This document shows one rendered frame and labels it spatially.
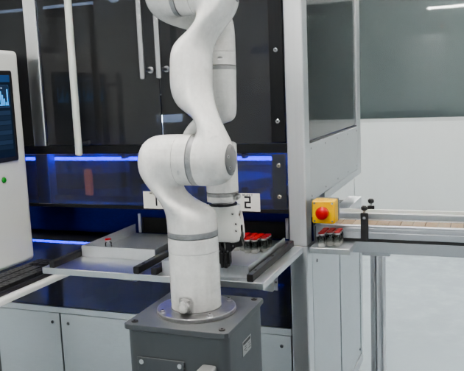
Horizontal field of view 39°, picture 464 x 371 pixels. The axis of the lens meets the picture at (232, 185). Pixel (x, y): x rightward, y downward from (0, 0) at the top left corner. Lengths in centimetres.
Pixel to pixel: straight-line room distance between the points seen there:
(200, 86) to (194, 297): 48
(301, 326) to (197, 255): 75
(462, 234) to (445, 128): 450
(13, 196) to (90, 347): 63
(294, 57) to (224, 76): 42
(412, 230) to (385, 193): 459
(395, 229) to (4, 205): 131
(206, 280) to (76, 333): 112
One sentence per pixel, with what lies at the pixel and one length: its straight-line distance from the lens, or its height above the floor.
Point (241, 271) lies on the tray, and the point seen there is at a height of 90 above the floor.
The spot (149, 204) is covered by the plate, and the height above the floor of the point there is 100.
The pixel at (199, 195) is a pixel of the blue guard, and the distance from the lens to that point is 217.
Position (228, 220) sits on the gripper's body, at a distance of 170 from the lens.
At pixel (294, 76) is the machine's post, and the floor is 141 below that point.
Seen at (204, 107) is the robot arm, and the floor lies 135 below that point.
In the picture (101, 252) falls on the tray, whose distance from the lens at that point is 208.
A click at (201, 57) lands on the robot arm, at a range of 150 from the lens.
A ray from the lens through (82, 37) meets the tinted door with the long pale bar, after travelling 236.
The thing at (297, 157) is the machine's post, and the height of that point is 117.
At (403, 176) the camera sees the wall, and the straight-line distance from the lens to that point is 666.
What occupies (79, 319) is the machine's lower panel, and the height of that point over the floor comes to 56.
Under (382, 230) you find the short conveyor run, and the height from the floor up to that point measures 92.
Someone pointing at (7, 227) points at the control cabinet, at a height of 95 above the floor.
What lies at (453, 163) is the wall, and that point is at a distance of 661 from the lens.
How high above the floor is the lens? 138
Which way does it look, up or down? 8 degrees down
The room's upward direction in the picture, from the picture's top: 2 degrees counter-clockwise
